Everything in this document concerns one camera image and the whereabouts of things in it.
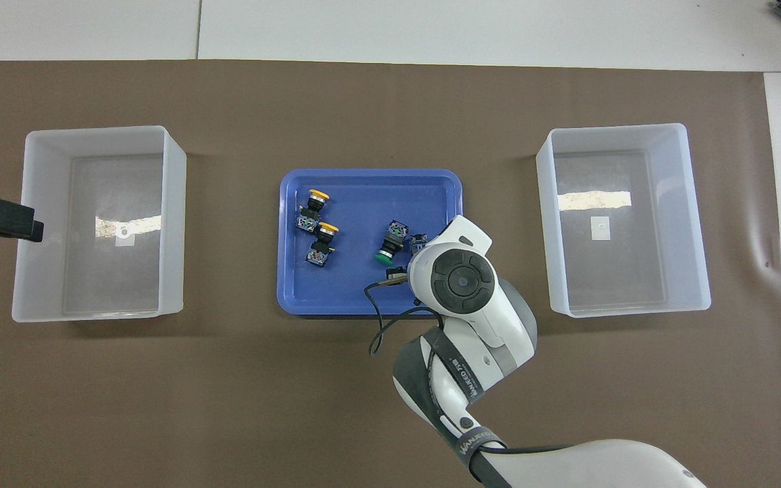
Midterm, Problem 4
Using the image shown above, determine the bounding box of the translucent white plastic box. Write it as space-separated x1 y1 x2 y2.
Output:
11 125 187 323
536 123 712 319

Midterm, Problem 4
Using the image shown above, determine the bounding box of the brown paper mat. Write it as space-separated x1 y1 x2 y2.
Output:
0 60 781 488

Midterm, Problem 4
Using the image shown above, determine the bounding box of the blue plastic tray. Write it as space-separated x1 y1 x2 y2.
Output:
276 169 464 317

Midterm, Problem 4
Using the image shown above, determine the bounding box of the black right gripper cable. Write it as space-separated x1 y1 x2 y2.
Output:
363 266 447 357

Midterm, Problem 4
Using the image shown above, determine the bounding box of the black velcro cable strap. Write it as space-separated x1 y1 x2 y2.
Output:
423 330 485 402
457 426 505 475

